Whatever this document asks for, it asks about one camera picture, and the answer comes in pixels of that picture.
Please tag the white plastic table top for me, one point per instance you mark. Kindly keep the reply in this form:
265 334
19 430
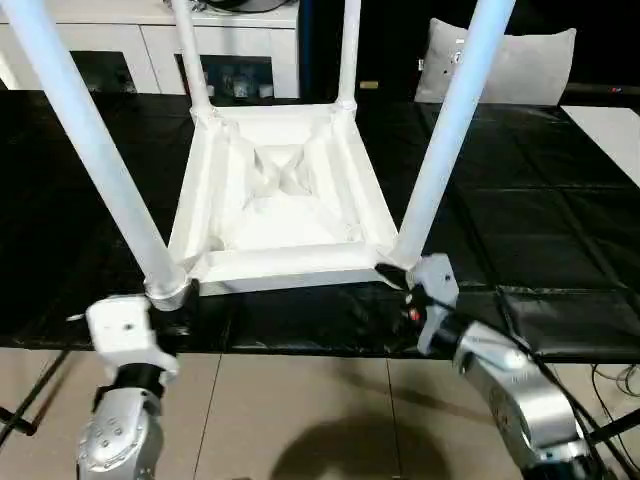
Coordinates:
290 220

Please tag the white plastic table leg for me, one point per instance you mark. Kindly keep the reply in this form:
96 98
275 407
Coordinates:
348 50
190 60
455 120
90 140

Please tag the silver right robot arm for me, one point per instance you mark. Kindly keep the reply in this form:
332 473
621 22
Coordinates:
520 400

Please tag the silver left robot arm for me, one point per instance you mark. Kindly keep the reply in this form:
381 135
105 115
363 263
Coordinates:
120 430

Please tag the black work mat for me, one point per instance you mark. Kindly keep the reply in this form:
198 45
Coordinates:
540 230

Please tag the small yellow label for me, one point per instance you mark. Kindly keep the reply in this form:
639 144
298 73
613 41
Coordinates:
369 85

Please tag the light grey pillow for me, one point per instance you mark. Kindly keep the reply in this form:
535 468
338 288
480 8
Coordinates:
540 65

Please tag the white flat board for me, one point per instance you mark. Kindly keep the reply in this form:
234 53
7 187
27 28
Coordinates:
610 135

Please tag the white glass-door cabinet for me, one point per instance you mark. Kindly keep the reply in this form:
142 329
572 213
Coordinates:
100 45

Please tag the grey round helmet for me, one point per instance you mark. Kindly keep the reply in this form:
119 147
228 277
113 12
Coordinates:
250 4

